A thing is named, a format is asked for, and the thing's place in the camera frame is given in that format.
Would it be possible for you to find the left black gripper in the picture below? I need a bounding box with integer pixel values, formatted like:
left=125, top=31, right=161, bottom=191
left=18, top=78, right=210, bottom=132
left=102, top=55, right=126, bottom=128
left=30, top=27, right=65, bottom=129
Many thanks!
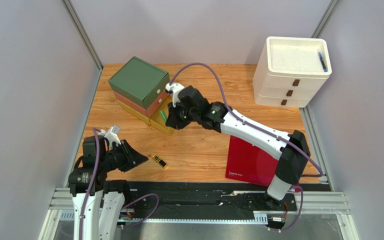
left=100, top=138, right=149, bottom=172

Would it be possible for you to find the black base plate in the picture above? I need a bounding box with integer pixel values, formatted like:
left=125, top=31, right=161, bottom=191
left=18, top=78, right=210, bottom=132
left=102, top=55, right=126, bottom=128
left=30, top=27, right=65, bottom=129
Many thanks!
left=126, top=181, right=301, bottom=221

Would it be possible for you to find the green lipstick tube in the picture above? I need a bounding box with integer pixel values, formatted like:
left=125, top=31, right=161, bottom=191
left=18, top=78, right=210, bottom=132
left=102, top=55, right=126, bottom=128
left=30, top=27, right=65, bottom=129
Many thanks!
left=159, top=110, right=168, bottom=122

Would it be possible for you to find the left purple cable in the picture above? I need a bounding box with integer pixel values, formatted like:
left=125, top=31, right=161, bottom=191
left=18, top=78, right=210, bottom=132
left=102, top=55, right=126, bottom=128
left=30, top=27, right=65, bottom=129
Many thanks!
left=78, top=127, right=160, bottom=240

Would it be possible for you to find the green top drawer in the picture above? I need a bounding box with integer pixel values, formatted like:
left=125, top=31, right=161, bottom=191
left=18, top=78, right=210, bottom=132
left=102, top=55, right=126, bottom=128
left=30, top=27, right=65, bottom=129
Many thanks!
left=108, top=56, right=170, bottom=109

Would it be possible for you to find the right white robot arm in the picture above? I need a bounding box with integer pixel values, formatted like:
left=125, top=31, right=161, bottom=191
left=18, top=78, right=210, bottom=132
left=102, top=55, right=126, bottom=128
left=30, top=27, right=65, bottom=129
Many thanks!
left=165, top=83, right=310, bottom=201

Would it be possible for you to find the purple cable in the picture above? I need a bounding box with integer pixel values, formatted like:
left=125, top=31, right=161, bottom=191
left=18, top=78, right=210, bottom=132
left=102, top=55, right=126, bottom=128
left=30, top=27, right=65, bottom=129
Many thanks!
left=169, top=62, right=324, bottom=233
left=78, top=127, right=160, bottom=240

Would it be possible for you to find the gold rectangular case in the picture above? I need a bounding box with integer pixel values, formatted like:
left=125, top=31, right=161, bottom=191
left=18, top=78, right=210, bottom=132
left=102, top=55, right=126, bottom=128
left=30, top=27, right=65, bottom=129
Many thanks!
left=152, top=154, right=168, bottom=169

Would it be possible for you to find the white three-drawer organizer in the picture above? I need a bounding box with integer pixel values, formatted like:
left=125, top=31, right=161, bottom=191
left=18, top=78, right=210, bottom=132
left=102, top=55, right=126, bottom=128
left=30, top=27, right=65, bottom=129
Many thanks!
left=253, top=36, right=332, bottom=108

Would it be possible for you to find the blue pen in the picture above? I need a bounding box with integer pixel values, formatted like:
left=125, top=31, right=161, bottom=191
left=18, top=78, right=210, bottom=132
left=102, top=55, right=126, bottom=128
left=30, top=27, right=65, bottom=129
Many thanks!
left=317, top=52, right=328, bottom=73

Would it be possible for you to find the red mirror board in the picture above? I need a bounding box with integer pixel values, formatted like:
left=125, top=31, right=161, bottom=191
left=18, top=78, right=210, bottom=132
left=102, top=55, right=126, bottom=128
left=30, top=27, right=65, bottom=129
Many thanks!
left=225, top=136, right=299, bottom=187

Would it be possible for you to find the aluminium frame rail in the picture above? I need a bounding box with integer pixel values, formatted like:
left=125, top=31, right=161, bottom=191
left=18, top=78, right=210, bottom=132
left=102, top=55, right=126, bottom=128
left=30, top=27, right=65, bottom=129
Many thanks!
left=37, top=187, right=359, bottom=240

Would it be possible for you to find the yellow bottom drawer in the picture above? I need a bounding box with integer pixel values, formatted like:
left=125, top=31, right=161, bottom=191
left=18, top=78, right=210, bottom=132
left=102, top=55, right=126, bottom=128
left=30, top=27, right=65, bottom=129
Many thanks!
left=117, top=96, right=174, bottom=135

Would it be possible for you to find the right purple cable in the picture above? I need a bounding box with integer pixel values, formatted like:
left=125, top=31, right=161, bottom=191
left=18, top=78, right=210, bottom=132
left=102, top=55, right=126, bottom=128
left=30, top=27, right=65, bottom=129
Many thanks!
left=169, top=62, right=324, bottom=233

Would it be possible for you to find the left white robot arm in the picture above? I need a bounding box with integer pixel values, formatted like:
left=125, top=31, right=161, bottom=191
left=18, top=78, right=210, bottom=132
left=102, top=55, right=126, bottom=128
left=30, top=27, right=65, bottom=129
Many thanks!
left=68, top=132, right=148, bottom=240

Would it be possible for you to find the pink drawer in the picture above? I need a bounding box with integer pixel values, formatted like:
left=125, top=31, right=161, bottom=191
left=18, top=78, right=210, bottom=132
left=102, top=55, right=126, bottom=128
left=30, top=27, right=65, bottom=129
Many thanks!
left=113, top=91, right=168, bottom=118

